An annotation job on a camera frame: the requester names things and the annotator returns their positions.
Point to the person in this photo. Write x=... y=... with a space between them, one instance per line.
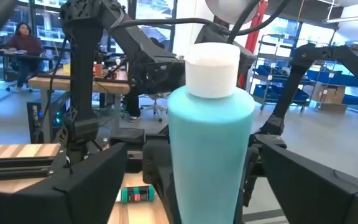
x=132 y=107
x=25 y=43

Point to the black computer tower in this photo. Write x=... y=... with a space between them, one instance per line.
x=37 y=121

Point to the cardboard box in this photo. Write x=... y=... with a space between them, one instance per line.
x=329 y=93

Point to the metal cart blue bins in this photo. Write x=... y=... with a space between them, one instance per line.
x=269 y=70

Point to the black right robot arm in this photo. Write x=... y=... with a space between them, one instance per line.
x=82 y=77

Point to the large turquoise paint bottle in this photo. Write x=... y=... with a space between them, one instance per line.
x=210 y=149

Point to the small teal paint bottle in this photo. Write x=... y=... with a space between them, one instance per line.
x=137 y=194

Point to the orange bottle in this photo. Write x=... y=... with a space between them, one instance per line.
x=98 y=69

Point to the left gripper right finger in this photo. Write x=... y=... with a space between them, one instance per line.
x=315 y=199

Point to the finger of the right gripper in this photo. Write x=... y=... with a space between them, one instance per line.
x=253 y=168
x=157 y=165

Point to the wooden office desk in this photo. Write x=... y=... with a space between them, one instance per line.
x=61 y=84

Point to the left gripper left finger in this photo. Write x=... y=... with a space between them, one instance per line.
x=42 y=208

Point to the office chair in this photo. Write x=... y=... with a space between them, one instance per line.
x=155 y=107

